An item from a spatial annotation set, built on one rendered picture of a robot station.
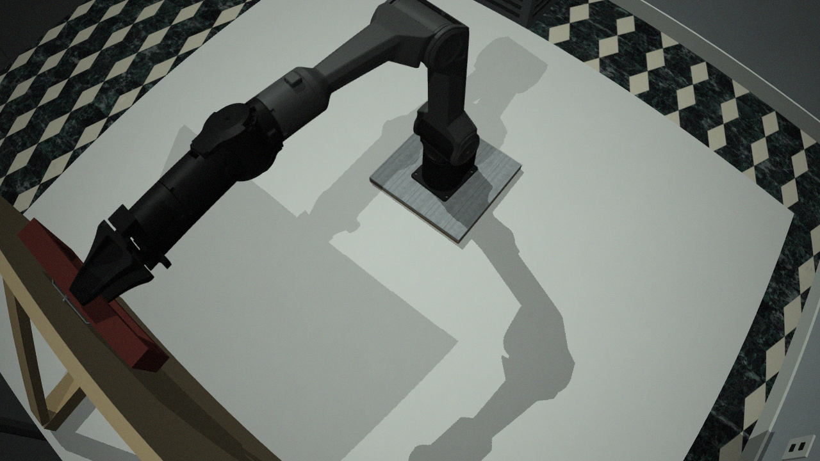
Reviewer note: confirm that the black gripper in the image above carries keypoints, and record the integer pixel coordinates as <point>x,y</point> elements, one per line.
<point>114,264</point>

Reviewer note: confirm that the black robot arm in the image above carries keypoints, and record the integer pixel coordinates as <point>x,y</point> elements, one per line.
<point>242,140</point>

